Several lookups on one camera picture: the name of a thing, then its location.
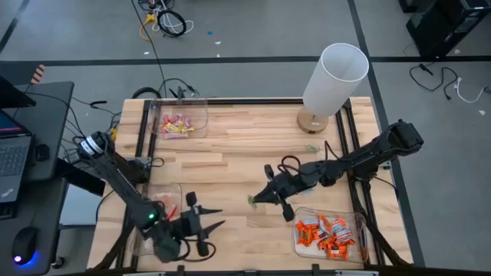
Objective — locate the clear plastic bin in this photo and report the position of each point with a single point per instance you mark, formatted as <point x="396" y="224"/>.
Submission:
<point x="176" y="189"/>
<point x="360" y="214"/>
<point x="201" y="115"/>

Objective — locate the black desk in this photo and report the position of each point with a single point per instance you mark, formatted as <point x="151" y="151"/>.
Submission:
<point x="50" y="107"/>

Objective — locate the black aluminium table frame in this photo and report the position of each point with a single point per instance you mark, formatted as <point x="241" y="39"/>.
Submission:
<point x="253" y="101"/>

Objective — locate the black laptop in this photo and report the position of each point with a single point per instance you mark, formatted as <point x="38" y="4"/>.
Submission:
<point x="13" y="165"/>

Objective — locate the pale green candy clear wrapper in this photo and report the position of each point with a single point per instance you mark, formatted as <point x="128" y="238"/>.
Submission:
<point x="312" y="148"/>

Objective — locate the silver striped candy wrapper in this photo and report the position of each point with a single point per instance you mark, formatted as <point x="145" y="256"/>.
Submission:
<point x="341" y="230"/>

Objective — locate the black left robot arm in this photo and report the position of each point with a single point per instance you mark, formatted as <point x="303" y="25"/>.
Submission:
<point x="115" y="172"/>

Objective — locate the black equipment case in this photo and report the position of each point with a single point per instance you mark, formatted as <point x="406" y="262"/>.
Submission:
<point x="406" y="4"/>
<point x="449" y="27"/>

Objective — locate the pink red candy wrapper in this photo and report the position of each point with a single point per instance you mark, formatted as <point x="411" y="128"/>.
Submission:
<point x="187" y="120"/>

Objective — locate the orange Reese's candy pack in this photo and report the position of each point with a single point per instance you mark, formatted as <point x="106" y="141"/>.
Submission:
<point x="330" y="245"/>

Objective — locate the orange candy clear wrapper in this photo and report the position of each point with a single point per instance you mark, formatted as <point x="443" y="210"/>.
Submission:
<point x="167" y="199"/>

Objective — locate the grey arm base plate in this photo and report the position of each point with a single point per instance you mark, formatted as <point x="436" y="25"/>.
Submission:
<point x="385" y="165"/>

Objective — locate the black computer mouse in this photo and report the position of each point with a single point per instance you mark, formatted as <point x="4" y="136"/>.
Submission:
<point x="24" y="245"/>

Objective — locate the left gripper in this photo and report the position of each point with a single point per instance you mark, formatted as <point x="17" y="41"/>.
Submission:
<point x="190" y="224"/>

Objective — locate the white shade table lamp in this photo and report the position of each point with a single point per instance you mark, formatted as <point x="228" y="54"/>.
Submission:
<point x="333" y="80"/>

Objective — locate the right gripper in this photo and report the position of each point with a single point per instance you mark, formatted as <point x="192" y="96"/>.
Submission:
<point x="291" y="182"/>

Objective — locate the orange black hazard tape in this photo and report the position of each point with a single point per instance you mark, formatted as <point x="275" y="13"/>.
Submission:
<point x="38" y="73"/>

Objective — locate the yellow candy wrapper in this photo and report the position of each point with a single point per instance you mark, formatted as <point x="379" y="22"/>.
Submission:
<point x="190" y="129"/>
<point x="174" y="128"/>

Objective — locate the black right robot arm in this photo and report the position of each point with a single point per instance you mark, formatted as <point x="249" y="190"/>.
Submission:
<point x="383" y="147"/>

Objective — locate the black monitor back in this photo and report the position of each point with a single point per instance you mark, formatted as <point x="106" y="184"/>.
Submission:
<point x="15" y="94"/>

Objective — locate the small black desk device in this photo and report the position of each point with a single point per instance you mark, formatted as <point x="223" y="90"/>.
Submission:
<point x="41" y="152"/>

